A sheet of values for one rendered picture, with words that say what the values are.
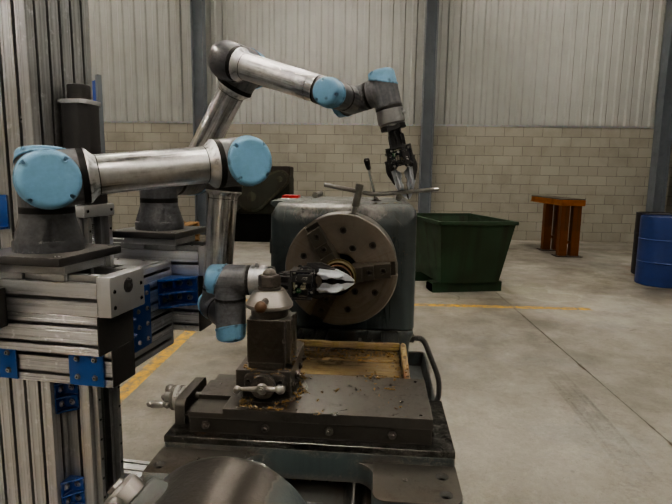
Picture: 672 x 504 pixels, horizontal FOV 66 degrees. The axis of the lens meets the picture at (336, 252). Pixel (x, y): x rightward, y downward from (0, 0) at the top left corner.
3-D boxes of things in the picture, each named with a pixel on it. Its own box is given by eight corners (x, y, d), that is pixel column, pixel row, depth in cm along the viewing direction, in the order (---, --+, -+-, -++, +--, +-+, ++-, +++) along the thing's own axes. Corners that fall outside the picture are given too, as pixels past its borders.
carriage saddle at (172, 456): (203, 416, 104) (202, 387, 103) (440, 428, 100) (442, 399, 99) (132, 512, 74) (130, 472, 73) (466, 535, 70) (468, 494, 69)
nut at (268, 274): (260, 286, 90) (260, 266, 90) (283, 286, 90) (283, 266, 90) (255, 290, 86) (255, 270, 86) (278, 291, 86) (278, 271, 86)
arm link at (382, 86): (370, 76, 150) (398, 67, 146) (378, 114, 151) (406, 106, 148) (360, 73, 143) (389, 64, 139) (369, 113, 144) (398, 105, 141)
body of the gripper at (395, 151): (388, 170, 143) (379, 126, 142) (388, 170, 152) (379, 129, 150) (416, 164, 143) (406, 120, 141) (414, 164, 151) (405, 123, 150)
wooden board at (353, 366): (271, 351, 142) (271, 337, 141) (405, 357, 139) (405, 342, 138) (242, 398, 112) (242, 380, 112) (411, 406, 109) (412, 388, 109)
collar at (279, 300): (252, 299, 93) (252, 283, 92) (296, 301, 92) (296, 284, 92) (240, 311, 85) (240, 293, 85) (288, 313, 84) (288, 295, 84)
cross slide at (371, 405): (201, 391, 101) (200, 368, 100) (425, 402, 97) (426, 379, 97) (166, 433, 84) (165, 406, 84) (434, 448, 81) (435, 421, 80)
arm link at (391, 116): (376, 114, 150) (403, 107, 149) (379, 130, 151) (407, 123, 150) (375, 111, 143) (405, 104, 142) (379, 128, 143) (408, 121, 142)
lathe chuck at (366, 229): (281, 304, 157) (301, 201, 152) (384, 327, 155) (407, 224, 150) (275, 312, 148) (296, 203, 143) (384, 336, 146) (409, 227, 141)
